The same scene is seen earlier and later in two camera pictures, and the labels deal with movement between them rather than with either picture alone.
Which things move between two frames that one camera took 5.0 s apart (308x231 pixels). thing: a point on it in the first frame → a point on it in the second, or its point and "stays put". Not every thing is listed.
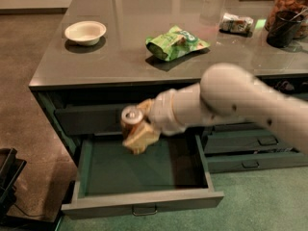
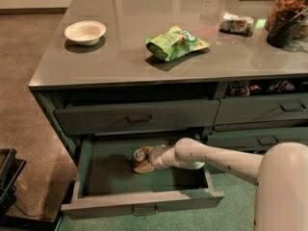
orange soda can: (131, 120) → (139, 157)
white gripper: (161, 112) → (156, 156)
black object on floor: (11, 169) stays put
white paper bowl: (86, 33) stays put
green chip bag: (174, 42) stays put
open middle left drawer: (171, 175) stays put
